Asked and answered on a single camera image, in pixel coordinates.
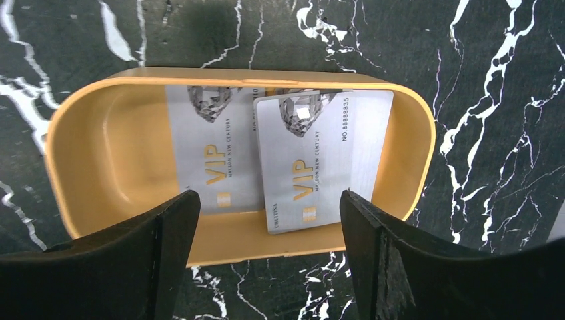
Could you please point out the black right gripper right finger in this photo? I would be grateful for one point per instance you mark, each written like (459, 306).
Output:
(401, 272)

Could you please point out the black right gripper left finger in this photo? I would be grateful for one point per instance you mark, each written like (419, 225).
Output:
(130, 270)

